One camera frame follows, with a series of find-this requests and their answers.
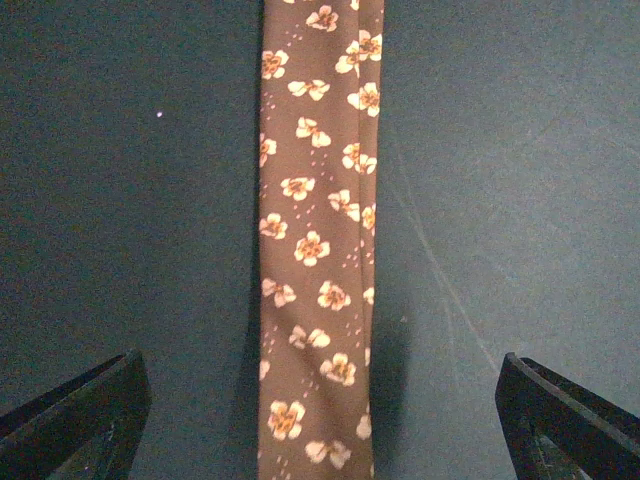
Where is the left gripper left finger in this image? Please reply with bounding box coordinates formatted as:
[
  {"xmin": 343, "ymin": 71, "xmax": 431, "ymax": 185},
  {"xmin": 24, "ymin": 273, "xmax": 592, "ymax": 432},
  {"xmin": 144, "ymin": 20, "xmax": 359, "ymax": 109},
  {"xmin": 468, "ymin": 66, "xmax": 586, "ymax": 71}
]
[{"xmin": 1, "ymin": 350, "xmax": 151, "ymax": 479}]

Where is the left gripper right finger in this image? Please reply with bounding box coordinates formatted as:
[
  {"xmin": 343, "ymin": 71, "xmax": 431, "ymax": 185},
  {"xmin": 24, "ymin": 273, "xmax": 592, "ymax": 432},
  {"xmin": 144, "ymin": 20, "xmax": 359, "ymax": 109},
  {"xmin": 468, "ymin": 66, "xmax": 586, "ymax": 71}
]
[{"xmin": 495, "ymin": 352, "xmax": 639, "ymax": 479}]

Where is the brown floral tie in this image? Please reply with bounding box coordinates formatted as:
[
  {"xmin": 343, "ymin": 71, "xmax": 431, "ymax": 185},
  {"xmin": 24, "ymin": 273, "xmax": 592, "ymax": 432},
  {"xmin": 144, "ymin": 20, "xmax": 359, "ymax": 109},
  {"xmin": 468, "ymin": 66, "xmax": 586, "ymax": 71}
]
[{"xmin": 257, "ymin": 1, "xmax": 385, "ymax": 479}]

